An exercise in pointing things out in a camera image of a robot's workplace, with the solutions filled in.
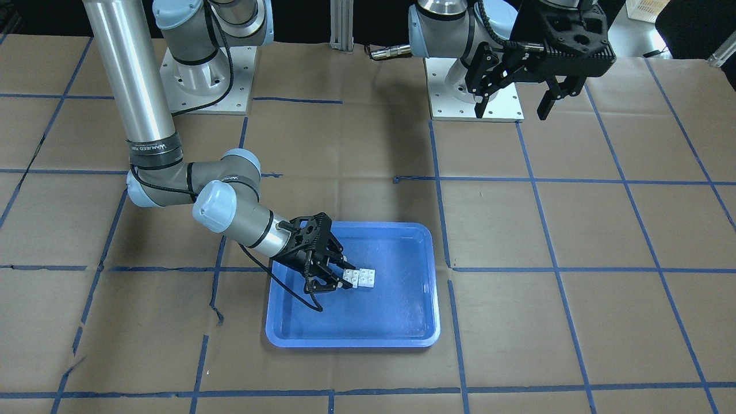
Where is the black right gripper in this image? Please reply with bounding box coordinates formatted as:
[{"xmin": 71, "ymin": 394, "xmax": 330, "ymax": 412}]
[{"xmin": 273, "ymin": 213, "xmax": 357, "ymax": 294}]

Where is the blue plastic tray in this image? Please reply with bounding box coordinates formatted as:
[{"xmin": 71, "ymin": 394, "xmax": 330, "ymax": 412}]
[{"xmin": 265, "ymin": 222, "xmax": 441, "ymax": 348}]

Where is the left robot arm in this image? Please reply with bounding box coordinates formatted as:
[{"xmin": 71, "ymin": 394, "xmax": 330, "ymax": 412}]
[{"xmin": 408, "ymin": 1, "xmax": 617, "ymax": 122}]

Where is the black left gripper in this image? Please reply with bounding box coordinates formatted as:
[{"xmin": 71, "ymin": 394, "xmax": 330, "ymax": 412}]
[{"xmin": 466, "ymin": 1, "xmax": 617, "ymax": 121}]

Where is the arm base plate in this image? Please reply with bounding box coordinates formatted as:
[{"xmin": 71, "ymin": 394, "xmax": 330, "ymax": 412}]
[
  {"xmin": 424, "ymin": 57, "xmax": 524, "ymax": 122},
  {"xmin": 160, "ymin": 47, "xmax": 258, "ymax": 116}
]

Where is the white block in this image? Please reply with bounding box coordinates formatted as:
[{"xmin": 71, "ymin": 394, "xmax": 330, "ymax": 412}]
[
  {"xmin": 342, "ymin": 269, "xmax": 361, "ymax": 288},
  {"xmin": 358, "ymin": 269, "xmax": 375, "ymax": 289}
]

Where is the aluminium frame post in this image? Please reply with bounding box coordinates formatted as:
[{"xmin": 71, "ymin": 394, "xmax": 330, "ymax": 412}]
[{"xmin": 329, "ymin": 0, "xmax": 354, "ymax": 53}]

